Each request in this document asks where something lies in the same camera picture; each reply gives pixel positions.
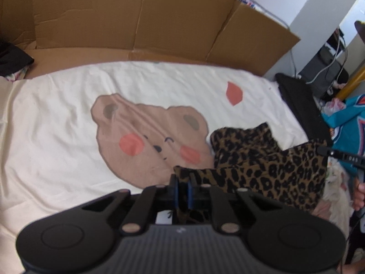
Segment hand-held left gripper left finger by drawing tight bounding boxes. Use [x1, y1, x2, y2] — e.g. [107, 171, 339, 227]
[81, 175, 180, 234]

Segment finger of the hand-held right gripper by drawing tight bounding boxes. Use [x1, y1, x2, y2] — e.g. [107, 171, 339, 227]
[316, 146, 335, 157]

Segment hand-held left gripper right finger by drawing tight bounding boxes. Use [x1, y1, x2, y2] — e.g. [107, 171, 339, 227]
[187, 174, 281, 234]

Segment leopard print garment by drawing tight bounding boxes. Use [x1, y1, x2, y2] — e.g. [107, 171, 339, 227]
[174, 122, 328, 220]

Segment folded black clothes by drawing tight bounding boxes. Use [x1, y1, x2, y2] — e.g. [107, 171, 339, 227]
[275, 73, 333, 146]

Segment pile of black clothes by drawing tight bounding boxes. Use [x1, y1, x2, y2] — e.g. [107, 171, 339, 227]
[0, 41, 35, 76]

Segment person's right hand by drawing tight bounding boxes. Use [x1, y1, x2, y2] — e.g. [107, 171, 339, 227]
[353, 177, 365, 210]

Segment teal printed blanket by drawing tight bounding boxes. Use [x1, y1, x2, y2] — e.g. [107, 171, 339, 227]
[321, 94, 365, 163]

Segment white red plastic bag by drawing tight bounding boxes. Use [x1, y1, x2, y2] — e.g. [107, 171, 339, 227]
[325, 98, 347, 115]

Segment yellow table leg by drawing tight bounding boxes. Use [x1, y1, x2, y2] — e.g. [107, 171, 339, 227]
[336, 71, 365, 101]

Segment grey laptop bag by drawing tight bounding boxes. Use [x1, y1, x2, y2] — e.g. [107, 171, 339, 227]
[299, 46, 350, 97]

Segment dark round table top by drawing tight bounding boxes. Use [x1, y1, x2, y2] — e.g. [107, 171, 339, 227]
[355, 20, 365, 41]

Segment cream bear print bedsheet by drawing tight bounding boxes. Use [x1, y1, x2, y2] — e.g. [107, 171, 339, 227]
[0, 61, 354, 274]

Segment brown cardboard sheet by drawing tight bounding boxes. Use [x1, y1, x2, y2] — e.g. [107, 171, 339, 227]
[0, 0, 301, 77]

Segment white cable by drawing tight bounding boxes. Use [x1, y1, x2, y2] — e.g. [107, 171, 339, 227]
[297, 31, 347, 84]

